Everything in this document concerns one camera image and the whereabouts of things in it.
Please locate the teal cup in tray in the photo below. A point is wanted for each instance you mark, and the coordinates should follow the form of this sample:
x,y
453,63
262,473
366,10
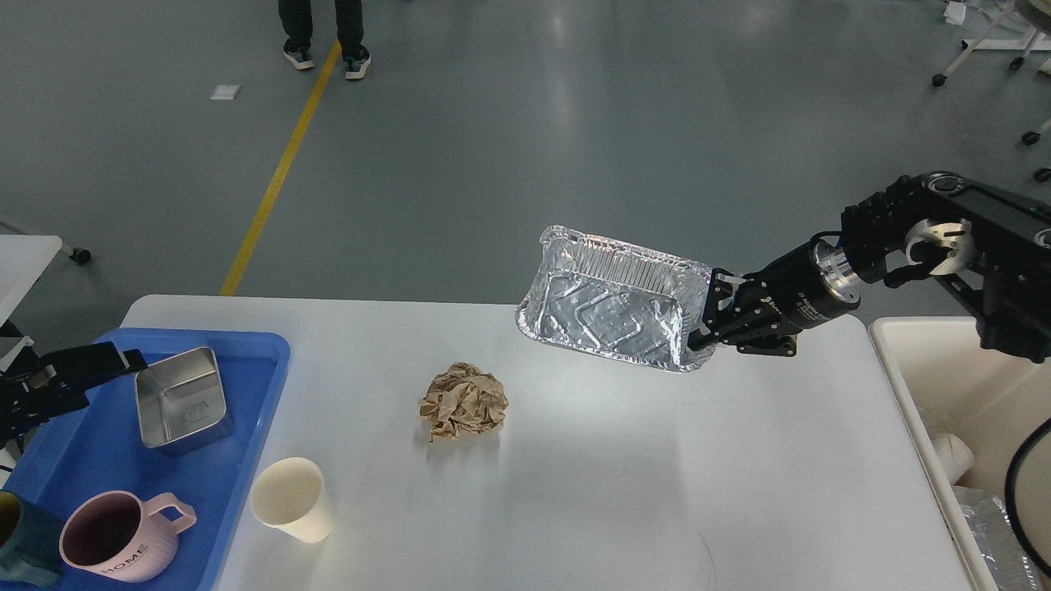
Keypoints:
x,y
30,538

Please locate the white wheeled cart frame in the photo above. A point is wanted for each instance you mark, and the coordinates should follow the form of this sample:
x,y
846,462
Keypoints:
x,y
1035,29

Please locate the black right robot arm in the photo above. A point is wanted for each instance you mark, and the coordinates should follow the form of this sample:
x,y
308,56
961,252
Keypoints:
x,y
989,249

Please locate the brown paper ball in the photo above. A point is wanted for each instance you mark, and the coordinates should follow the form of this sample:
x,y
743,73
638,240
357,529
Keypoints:
x,y
463,399

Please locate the pink mug dark inside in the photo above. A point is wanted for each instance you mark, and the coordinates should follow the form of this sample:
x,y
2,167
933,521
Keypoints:
x,y
118,536

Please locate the stainless steel rectangular tin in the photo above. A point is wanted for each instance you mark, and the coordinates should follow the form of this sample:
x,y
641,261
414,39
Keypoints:
x,y
181,403

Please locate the white cup in bin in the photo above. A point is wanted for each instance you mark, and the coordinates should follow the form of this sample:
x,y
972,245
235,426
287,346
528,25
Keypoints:
x,y
953,456

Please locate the white side table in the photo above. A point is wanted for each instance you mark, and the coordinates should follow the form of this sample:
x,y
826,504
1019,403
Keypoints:
x,y
23,259

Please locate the foil tray in bin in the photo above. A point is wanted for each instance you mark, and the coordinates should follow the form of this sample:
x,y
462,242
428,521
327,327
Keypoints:
x,y
1009,566

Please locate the white paper on floor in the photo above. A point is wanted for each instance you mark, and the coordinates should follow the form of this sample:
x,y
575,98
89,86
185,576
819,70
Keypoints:
x,y
225,92

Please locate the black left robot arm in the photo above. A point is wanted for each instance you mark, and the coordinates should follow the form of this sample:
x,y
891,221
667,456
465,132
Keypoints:
x,y
37,388

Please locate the aluminium foil tray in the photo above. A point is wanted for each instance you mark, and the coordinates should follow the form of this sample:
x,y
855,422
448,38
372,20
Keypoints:
x,y
616,300

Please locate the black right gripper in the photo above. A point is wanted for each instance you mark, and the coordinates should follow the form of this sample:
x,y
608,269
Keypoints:
x,y
817,285

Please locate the cream paper cup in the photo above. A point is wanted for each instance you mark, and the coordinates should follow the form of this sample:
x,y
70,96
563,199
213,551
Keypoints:
x,y
291,495

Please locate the blue plastic tray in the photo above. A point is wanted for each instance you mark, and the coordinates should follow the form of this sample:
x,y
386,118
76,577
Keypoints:
x,y
99,448

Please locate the cream plastic bin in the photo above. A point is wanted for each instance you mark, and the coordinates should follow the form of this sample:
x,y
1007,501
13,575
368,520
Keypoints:
x,y
945,383

